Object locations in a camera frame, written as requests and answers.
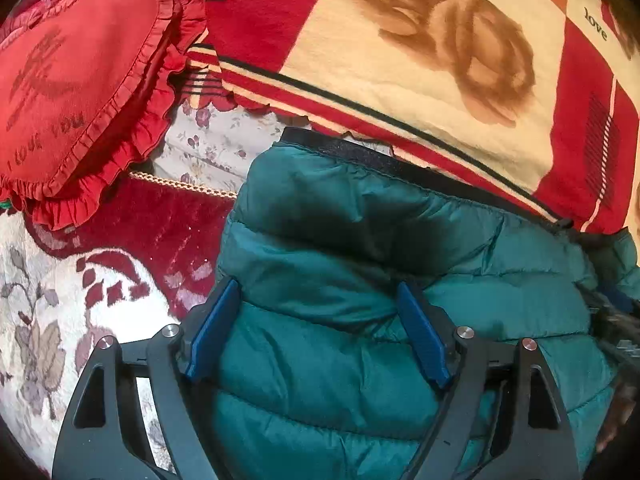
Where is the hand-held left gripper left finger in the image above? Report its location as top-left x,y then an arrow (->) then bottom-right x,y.
51,276 -> 242,480

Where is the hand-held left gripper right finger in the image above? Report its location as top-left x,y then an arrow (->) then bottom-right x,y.
396,281 -> 583,480

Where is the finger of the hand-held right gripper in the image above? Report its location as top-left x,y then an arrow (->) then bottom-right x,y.
582,285 -> 640,376

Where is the teal puffer jacket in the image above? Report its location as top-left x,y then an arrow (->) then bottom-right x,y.
212,127 -> 640,480

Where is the white and red plush blanket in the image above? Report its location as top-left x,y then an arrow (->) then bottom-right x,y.
0,170 -> 241,476

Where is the pale floral bedsheet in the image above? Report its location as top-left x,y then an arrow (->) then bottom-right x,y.
152,100 -> 301,196

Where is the red heart-shaped ruffled pillow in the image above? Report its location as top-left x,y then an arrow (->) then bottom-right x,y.
0,0 -> 208,231

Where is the red checked rose blanket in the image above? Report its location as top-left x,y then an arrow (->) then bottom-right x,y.
170,0 -> 640,233

